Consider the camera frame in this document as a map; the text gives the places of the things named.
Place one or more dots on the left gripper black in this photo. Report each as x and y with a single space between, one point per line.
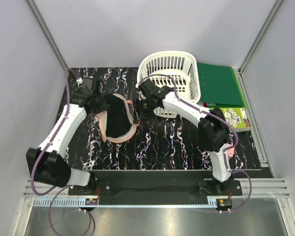
103 107

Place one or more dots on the black bra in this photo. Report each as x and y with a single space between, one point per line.
118 122

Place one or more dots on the green folder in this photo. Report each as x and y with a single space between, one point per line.
219 86

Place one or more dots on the aluminium front rail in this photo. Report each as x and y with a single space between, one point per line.
254 188

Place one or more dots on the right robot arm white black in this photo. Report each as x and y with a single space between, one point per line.
215 135

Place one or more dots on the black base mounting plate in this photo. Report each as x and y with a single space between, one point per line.
152 188

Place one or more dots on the pink cube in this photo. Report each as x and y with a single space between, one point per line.
230 152

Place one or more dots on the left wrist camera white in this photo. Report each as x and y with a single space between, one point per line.
79 81

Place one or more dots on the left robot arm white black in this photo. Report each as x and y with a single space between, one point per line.
46 163

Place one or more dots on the pink mesh bra laundry bag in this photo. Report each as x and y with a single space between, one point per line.
101 117

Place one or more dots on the white plastic laundry basket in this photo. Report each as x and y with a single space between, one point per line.
176 69

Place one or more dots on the green illustrated book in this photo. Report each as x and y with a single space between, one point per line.
237 118

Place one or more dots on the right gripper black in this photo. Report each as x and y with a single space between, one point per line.
138 108

